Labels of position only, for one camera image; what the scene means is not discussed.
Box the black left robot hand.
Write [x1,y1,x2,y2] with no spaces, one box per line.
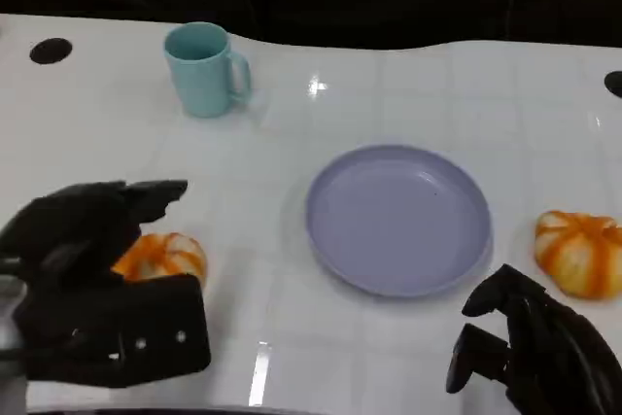
[0,179,213,390]

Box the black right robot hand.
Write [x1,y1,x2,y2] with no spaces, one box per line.
[445,263,622,415]

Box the orange white toy bread roll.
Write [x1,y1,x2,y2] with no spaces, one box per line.
[110,232,209,291]
[534,209,622,300]

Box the pale green mug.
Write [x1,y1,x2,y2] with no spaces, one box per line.
[162,20,253,119]

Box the lilac plate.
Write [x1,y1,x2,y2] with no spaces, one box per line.
[304,143,493,298]

